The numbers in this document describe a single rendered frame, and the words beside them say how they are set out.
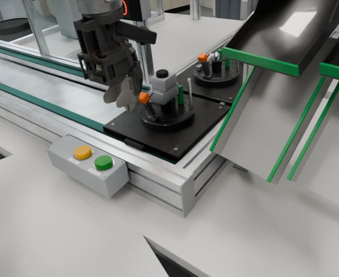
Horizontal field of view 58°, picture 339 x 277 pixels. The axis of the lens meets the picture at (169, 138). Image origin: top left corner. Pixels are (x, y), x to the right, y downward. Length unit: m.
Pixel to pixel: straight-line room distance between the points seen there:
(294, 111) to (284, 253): 0.27
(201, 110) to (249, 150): 0.24
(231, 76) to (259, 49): 0.41
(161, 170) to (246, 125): 0.20
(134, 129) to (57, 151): 0.19
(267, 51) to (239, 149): 0.20
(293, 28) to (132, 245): 0.50
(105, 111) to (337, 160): 0.66
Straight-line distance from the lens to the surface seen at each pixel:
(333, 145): 0.59
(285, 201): 0.73
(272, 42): 0.54
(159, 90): 0.73
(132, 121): 0.79
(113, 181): 0.68
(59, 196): 0.81
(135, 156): 0.70
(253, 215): 0.69
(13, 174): 0.94
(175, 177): 0.62
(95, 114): 0.97
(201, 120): 0.76
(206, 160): 0.67
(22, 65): 1.52
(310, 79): 0.61
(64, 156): 0.75
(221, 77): 0.92
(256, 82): 0.63
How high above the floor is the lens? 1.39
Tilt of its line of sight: 37 degrees down
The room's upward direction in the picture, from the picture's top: 6 degrees counter-clockwise
